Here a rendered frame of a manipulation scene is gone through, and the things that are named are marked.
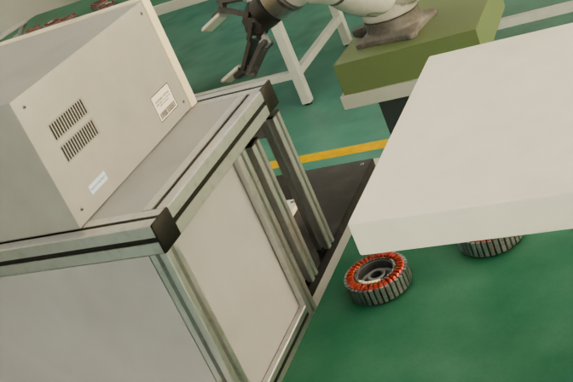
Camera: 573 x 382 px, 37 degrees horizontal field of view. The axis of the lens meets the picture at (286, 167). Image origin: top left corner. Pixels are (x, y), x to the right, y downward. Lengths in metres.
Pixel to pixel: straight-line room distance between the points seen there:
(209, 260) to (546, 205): 0.67
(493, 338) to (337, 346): 0.25
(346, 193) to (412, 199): 1.04
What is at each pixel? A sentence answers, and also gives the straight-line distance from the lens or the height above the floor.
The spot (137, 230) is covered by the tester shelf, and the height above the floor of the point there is 1.11.
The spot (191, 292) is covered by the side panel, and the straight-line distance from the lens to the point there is 1.19.
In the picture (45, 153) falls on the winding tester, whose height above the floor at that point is 1.23.
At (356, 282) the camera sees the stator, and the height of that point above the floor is 0.78.
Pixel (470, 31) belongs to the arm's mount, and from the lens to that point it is 2.19.
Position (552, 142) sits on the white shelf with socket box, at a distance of 0.76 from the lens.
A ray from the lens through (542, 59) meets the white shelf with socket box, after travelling 0.92.
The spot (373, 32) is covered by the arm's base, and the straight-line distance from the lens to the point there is 2.34.
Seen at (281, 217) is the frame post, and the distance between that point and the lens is 1.47.
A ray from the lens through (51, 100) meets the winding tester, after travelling 1.24.
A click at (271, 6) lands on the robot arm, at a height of 1.14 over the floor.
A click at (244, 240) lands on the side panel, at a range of 1.34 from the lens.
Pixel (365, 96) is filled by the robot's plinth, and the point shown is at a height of 0.73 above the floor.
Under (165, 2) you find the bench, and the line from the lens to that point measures 4.63.
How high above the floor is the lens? 1.55
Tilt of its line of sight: 23 degrees down
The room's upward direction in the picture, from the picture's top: 24 degrees counter-clockwise
